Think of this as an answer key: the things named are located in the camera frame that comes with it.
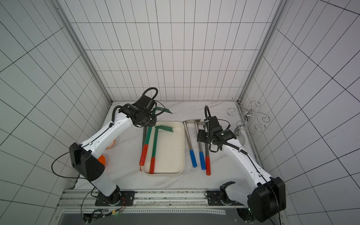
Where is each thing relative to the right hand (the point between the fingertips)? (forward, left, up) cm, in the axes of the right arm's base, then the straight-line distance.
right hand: (202, 133), depth 82 cm
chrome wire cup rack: (+7, -24, +14) cm, 28 cm away
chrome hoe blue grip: (-7, -1, -13) cm, 15 cm away
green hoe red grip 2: (-14, +31, +3) cm, 35 cm away
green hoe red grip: (-13, +30, -12) cm, 35 cm away
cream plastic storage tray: (-12, +19, -13) cm, 26 cm away
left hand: (+1, +31, +5) cm, 32 cm away
